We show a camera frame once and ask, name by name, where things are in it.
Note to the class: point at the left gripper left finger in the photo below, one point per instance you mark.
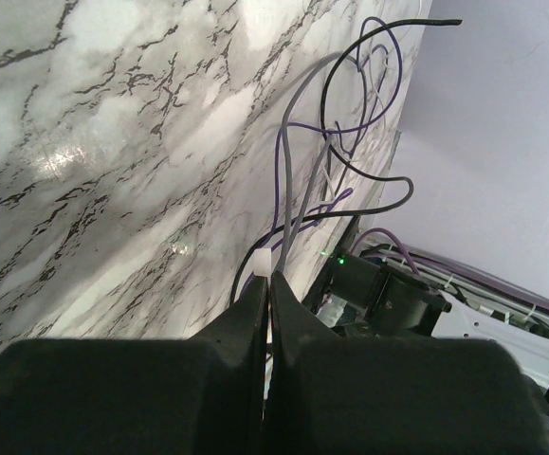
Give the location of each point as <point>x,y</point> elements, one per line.
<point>200,395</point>

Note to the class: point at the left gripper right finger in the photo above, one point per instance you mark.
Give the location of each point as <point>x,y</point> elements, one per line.
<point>391,395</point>

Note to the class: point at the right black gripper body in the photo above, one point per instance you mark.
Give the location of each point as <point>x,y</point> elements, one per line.
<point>344,275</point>

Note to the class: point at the translucent white zip tie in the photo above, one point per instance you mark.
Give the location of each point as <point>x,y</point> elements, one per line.
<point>262,267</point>

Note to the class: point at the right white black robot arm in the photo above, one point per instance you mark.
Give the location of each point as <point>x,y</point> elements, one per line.
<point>377,286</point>

